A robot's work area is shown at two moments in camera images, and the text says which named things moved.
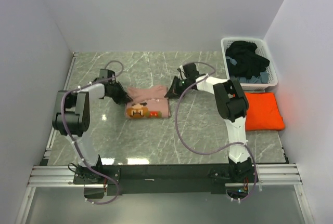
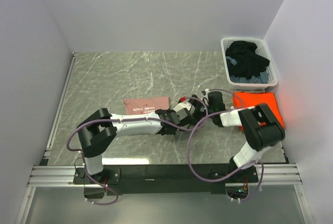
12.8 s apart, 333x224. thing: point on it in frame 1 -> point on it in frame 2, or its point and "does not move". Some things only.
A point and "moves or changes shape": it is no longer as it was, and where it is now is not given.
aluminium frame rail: [268, 175] does not move
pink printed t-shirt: [149, 102] moves or changes shape
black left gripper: [124, 98] -> [171, 111]
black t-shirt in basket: [250, 63] does not move
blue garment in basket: [262, 78] does not move
